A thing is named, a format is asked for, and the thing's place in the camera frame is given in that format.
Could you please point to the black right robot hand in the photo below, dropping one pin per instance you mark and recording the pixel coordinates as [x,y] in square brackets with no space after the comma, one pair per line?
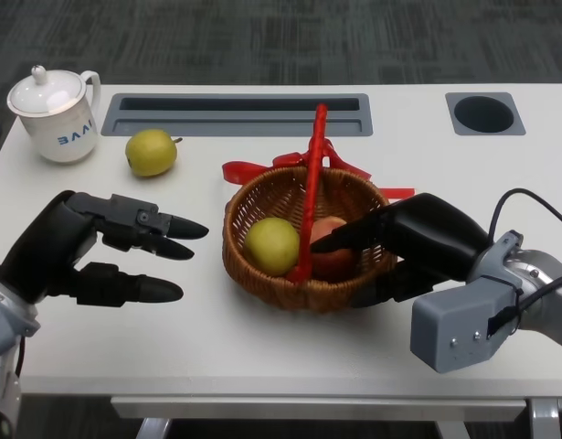
[431,238]

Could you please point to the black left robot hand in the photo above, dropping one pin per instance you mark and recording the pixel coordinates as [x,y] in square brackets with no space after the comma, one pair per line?
[38,256]

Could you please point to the red apple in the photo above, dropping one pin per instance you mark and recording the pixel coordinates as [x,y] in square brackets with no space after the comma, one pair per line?
[331,263]

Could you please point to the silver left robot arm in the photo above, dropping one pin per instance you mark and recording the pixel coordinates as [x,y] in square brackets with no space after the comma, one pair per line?
[2,356]

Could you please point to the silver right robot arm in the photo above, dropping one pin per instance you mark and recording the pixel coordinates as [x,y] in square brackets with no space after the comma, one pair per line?
[543,274]

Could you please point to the yellow-green apple with stem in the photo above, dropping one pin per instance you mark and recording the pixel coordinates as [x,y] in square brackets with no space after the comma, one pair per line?
[150,153]

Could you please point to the yellow-green apple without stem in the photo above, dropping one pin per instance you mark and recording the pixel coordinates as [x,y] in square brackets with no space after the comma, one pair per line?
[271,247]

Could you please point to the white lidded mug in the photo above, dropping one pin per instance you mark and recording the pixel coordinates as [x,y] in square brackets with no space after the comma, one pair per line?
[56,123]

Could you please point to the white table leg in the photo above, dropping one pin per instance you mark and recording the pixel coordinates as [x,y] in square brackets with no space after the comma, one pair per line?
[152,430]
[548,418]

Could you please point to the white table apron bar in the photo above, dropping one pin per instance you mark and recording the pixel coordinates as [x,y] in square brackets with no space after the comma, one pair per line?
[308,409]

